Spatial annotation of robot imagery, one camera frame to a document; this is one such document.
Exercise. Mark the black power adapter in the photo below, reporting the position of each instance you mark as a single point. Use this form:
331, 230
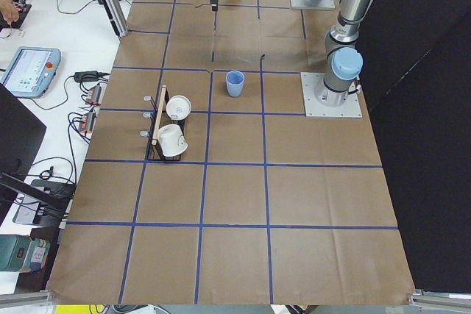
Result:
86, 76

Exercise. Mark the person's hand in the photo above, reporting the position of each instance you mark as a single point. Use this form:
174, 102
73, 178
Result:
8, 11

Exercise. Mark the wooden rack handle bar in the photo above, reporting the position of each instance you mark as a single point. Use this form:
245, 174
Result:
159, 111

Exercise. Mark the light blue plastic cup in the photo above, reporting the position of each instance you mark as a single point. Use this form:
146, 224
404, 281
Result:
234, 83

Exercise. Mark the white mug lower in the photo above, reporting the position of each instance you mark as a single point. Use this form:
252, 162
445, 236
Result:
172, 140

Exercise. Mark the blue teach pendant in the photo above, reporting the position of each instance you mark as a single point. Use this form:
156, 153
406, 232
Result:
31, 71

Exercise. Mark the white mug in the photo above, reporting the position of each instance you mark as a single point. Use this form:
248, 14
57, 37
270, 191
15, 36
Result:
178, 107
172, 140

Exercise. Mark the white mug upper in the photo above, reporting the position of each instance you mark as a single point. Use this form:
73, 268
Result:
178, 107

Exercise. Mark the black monitor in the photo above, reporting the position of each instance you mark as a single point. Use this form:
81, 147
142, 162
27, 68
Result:
22, 134

